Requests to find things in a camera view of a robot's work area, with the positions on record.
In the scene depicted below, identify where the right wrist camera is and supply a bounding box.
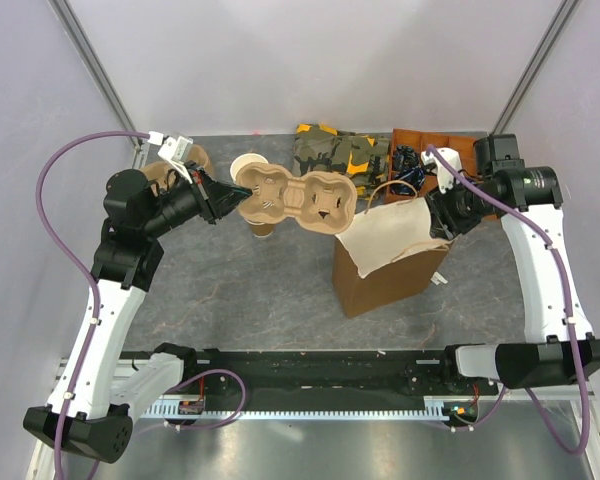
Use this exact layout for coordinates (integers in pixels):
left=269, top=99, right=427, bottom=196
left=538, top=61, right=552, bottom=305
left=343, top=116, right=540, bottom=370
left=421, top=147, right=462, bottom=194

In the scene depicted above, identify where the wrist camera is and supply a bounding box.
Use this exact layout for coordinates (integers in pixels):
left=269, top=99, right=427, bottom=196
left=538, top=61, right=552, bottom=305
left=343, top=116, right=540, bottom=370
left=148, top=131, right=193, bottom=177
left=421, top=147, right=462, bottom=194

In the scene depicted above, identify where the cardboard cup carrier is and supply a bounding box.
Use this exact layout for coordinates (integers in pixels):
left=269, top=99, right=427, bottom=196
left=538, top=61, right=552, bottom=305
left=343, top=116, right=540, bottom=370
left=142, top=144, right=215, bottom=196
left=238, top=164, right=357, bottom=235

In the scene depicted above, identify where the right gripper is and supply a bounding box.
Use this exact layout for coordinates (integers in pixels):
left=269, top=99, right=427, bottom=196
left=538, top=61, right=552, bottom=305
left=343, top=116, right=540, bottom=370
left=423, top=174, right=495, bottom=241

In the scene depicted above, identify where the blue striped rolled band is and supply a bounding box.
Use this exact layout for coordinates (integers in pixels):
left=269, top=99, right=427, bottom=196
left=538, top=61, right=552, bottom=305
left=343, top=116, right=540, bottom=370
left=391, top=167, right=425, bottom=197

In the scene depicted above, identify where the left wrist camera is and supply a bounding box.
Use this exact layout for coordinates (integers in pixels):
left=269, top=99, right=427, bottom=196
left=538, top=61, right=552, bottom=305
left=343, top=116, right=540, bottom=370
left=148, top=131, right=193, bottom=177

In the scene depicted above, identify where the stack of paper cups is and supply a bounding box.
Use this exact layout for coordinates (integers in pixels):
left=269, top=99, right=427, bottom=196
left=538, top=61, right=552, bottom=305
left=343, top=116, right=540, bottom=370
left=230, top=153, right=274, bottom=239

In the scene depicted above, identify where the orange compartment tray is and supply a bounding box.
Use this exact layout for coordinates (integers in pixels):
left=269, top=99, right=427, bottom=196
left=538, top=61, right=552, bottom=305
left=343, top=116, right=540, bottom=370
left=387, top=129, right=477, bottom=180

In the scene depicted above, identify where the white wrapped straw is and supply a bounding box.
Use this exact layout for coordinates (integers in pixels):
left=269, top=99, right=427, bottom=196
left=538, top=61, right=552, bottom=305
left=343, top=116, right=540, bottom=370
left=431, top=272, right=448, bottom=286

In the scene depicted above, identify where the slotted cable duct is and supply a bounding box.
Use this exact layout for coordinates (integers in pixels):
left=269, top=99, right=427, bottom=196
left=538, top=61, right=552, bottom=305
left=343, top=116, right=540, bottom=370
left=142, top=397, right=481, bottom=420

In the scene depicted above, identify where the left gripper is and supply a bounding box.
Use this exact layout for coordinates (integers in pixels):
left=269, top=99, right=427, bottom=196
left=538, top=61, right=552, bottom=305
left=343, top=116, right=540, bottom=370
left=143, top=160, right=252, bottom=238

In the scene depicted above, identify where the brown paper bag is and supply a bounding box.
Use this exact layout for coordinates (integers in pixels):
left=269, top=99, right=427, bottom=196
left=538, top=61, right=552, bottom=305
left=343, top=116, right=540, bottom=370
left=332, top=197, right=453, bottom=318

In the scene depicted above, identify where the purple cable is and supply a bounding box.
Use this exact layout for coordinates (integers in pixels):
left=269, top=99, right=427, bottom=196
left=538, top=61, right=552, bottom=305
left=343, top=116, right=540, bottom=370
left=424, top=144, right=592, bottom=455
left=35, top=130, right=249, bottom=480

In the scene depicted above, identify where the dark rolled band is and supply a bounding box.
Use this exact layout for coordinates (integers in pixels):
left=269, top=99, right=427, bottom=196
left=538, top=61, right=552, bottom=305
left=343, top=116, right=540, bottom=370
left=392, top=145, right=420, bottom=171

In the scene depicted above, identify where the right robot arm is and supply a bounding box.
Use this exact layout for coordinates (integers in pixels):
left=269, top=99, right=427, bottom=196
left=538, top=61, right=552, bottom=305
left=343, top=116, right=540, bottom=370
left=421, top=134, right=600, bottom=394

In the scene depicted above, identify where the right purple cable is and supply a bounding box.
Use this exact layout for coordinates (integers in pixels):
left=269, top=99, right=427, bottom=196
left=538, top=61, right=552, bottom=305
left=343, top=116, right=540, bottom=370
left=424, top=144, right=592, bottom=455

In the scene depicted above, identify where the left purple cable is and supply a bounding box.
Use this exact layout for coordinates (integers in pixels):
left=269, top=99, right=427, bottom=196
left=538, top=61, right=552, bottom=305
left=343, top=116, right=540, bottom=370
left=35, top=130, right=249, bottom=480

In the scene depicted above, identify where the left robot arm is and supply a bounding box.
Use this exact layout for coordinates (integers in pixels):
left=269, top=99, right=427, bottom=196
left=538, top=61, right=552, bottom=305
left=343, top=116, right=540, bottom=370
left=23, top=163, right=252, bottom=463

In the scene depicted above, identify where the camouflage folded cloth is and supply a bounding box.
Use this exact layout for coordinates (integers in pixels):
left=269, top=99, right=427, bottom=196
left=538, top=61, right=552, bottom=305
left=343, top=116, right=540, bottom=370
left=291, top=123, right=390, bottom=198

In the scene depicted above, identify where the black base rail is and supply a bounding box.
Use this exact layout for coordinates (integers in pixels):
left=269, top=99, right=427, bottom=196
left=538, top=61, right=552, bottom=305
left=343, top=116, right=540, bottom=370
left=129, top=342, right=501, bottom=414

